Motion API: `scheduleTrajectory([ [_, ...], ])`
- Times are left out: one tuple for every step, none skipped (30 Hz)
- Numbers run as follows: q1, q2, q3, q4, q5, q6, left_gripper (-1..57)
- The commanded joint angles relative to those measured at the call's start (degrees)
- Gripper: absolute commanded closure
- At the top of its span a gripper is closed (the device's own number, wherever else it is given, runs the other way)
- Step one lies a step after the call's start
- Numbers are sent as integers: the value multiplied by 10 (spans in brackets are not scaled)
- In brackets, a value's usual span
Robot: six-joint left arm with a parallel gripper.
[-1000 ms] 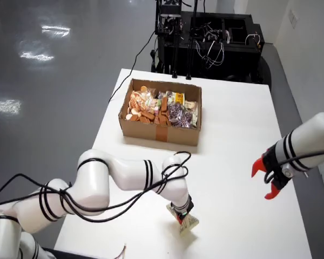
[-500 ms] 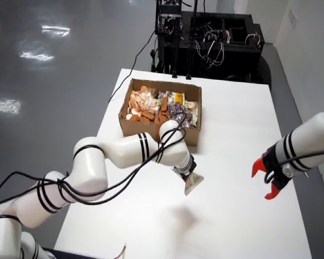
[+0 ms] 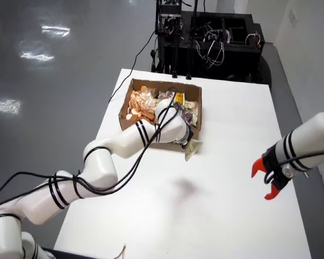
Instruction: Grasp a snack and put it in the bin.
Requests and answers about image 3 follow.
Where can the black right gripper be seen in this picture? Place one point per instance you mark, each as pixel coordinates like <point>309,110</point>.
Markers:
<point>275,170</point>

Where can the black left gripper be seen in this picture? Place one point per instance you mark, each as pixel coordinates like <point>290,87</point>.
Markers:
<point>189,135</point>

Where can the cream printed snack packet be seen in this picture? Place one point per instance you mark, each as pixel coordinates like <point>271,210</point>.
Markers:
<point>195,147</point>

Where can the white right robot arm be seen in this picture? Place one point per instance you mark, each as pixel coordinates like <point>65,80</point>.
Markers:
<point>313,140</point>

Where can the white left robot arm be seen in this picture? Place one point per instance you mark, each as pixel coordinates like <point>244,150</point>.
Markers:
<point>129,145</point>

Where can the purple patterned snack packet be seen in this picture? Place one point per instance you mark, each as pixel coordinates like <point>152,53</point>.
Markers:
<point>186,116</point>

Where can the pale snack packet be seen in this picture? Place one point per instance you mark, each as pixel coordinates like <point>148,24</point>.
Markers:
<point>193,106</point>

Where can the yellow snack packet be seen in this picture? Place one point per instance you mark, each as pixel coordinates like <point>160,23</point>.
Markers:
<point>179,98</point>

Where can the dark wrapped snack packet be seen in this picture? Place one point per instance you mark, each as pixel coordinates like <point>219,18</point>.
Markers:
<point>166,94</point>

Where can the brown cardboard box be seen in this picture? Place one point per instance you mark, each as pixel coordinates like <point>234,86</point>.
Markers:
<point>194,91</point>

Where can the orange cracker bag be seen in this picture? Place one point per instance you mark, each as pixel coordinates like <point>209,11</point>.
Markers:
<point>140,103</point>

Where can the clear bag round crackers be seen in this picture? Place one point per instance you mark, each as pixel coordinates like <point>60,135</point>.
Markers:
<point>145,89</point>

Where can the black clamped pole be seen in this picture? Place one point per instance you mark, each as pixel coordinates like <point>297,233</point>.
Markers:
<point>190,62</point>
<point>175,59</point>

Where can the black equipment cart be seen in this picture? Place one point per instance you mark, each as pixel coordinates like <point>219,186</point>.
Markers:
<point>240,56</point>

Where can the black electronics box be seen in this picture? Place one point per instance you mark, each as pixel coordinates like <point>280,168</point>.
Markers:
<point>168,10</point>

